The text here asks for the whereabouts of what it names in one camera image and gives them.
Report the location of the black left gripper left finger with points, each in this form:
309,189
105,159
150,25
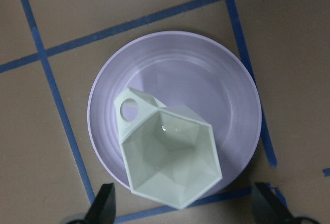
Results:
103,209

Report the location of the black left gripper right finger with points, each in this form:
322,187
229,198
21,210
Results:
267,208

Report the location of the white faceted cup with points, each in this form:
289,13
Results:
169,153

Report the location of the lilac round plate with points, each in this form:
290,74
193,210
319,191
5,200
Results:
179,68

